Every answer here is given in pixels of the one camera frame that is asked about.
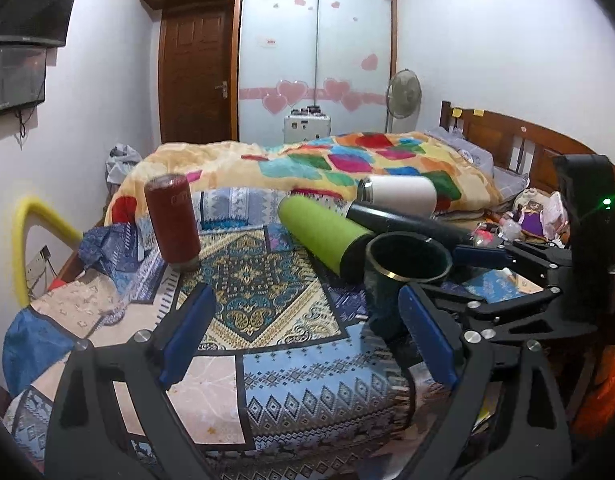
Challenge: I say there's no orange cloth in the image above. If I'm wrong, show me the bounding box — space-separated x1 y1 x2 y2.
571 345 615 442

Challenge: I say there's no blue patterned bedsheet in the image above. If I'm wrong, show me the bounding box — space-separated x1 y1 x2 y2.
2 187 545 463

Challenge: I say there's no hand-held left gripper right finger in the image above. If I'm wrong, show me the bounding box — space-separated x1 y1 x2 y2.
397 284 575 480

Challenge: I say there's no colourful patchwork blanket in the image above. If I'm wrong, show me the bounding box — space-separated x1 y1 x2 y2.
104 131 504 227

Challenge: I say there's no white case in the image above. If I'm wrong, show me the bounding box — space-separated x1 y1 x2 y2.
283 105 333 145

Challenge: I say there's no black wall television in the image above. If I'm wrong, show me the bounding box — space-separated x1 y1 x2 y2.
0 0 80 49

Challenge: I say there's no plush toy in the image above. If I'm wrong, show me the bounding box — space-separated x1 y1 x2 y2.
511 187 569 241

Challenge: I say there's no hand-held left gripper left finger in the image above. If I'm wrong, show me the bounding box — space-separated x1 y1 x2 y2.
44 282 218 480

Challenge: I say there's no black bottle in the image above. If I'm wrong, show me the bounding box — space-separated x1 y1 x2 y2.
344 200 477 257

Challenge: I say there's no wooden headboard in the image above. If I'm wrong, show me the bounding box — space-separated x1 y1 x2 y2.
439 100 599 192

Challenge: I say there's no wooden wardrobe with heart stickers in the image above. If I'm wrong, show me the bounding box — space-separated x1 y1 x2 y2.
136 0 399 145

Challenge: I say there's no yellow foam tube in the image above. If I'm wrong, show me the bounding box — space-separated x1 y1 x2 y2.
12 197 84 309

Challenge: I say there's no white thermos bottle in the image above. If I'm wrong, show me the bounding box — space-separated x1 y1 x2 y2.
356 175 439 217

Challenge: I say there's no black wall-mounted box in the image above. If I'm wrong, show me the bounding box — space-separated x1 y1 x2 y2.
0 43 48 120

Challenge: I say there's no dark green cup gold rim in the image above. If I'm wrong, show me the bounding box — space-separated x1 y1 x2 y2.
365 232 454 342

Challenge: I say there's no standing fan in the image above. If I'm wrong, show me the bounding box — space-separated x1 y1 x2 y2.
384 69 423 134

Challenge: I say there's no red cup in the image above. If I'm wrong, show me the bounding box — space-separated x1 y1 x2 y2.
144 174 204 272

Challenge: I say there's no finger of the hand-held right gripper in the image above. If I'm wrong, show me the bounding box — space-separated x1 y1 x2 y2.
451 240 579 282
432 284 604 343

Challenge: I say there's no brown wooden door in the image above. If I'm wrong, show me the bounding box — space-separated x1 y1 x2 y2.
159 2 237 145

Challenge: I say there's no grey patterned pillow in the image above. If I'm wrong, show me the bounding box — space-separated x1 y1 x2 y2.
421 127 496 172

